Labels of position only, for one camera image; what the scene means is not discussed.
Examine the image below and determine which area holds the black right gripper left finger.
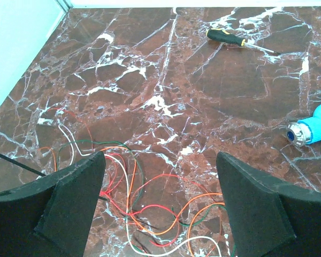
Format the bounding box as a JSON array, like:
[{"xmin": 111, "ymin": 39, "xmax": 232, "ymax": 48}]
[{"xmin": 0, "ymin": 152, "xmax": 105, "ymax": 256}]

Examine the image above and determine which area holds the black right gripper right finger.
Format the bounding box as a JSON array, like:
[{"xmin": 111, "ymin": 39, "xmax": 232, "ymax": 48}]
[{"xmin": 216, "ymin": 152, "xmax": 321, "ymax": 256}]

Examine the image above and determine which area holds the thick red wire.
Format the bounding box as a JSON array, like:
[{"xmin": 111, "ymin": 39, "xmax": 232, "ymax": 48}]
[{"xmin": 98, "ymin": 154, "xmax": 225, "ymax": 247}]

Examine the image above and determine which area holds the orange wire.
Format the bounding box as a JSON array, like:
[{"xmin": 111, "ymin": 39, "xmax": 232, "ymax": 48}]
[{"xmin": 37, "ymin": 146, "xmax": 227, "ymax": 257}]

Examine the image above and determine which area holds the thin red wire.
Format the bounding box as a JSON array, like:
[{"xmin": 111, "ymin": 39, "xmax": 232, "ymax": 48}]
[{"xmin": 47, "ymin": 107, "xmax": 94, "ymax": 150}]

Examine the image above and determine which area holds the black zip tie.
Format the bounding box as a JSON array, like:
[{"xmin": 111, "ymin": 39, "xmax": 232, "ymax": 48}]
[{"xmin": 0, "ymin": 153, "xmax": 45, "ymax": 177}]

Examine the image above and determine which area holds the yellow black screwdriver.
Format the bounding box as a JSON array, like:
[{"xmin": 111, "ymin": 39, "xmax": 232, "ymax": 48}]
[{"xmin": 206, "ymin": 28, "xmax": 280, "ymax": 56}]

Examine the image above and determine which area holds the white wire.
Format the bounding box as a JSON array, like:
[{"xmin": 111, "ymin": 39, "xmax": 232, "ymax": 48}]
[{"xmin": 58, "ymin": 123, "xmax": 223, "ymax": 256}]

